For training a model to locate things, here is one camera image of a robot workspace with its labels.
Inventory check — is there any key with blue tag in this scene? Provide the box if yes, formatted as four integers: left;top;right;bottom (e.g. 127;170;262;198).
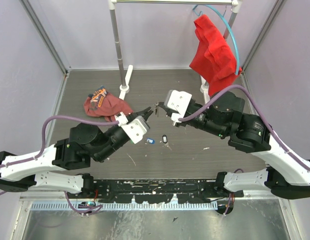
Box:
145;138;155;144

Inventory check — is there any blue clothes hanger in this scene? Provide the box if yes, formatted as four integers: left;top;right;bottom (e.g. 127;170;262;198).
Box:
192;0;243;75

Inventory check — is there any key with black windowed tag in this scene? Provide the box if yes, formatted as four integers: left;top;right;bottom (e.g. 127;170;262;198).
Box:
161;134;172;150

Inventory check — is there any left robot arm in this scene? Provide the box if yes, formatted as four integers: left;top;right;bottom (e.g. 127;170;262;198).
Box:
0;107;153;198

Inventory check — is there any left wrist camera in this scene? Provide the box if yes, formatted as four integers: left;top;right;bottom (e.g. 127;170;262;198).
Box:
115;112;150;144

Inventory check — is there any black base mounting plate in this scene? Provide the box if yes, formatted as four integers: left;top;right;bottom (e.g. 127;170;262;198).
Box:
67;179;230;204

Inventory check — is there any crumpled dusty red shirt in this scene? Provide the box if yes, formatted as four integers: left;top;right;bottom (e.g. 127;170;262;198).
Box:
83;85;133;122

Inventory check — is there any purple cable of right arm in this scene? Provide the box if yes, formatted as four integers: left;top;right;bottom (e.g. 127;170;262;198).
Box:
178;84;310;216

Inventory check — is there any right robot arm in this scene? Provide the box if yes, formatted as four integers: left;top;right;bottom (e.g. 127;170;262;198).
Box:
156;90;310;200

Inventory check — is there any red cloth on hanger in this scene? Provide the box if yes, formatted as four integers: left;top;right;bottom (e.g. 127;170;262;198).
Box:
189;14;239;97

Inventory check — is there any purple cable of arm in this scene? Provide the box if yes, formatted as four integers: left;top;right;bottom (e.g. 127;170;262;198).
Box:
0;114;121;216
178;84;310;216

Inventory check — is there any white clothes rack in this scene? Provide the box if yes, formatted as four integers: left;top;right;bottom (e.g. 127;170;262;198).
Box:
107;0;238;100

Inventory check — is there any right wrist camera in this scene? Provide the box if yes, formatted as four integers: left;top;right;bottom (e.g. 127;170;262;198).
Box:
163;89;192;126

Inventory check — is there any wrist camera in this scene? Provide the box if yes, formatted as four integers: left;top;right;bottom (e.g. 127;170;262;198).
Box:
163;89;192;126
115;112;150;144

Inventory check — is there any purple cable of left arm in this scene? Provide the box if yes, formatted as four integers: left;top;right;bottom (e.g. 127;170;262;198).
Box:
0;114;121;216

